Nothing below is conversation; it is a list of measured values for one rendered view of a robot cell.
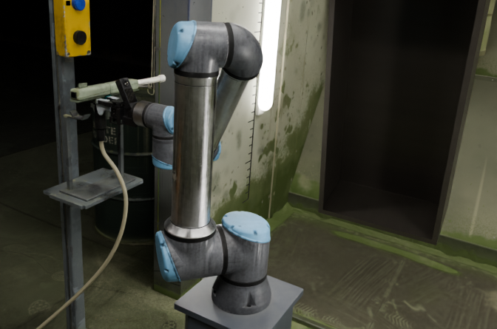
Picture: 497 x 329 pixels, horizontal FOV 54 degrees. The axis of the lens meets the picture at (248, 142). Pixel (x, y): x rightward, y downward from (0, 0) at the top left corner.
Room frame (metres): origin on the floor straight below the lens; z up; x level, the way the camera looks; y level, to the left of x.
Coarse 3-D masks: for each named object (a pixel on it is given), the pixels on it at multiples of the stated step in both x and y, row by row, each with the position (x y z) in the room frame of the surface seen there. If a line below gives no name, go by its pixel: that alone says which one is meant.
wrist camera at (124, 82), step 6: (120, 78) 1.70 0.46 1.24; (126, 78) 1.72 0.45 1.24; (120, 84) 1.69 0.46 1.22; (126, 84) 1.70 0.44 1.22; (120, 90) 1.69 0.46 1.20; (126, 90) 1.69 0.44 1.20; (132, 90) 1.71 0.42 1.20; (126, 96) 1.68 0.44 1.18; (132, 96) 1.70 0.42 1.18; (126, 102) 1.67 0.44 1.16; (132, 102) 1.68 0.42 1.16; (126, 108) 1.67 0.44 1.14
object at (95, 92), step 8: (136, 80) 1.91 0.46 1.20; (144, 80) 1.97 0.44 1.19; (152, 80) 2.00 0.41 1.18; (160, 80) 2.05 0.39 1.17; (88, 88) 1.69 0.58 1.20; (96, 88) 1.72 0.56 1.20; (104, 88) 1.75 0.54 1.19; (112, 88) 1.79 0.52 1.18; (136, 88) 1.90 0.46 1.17; (80, 96) 1.65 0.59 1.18; (88, 96) 1.68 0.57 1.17; (96, 96) 1.72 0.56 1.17; (104, 96) 1.75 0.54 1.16; (96, 112) 1.75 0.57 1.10; (104, 112) 1.76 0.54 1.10; (96, 120) 1.75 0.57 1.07; (104, 120) 1.76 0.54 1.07; (96, 128) 1.75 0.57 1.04; (104, 128) 1.76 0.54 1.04; (104, 136) 1.76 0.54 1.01
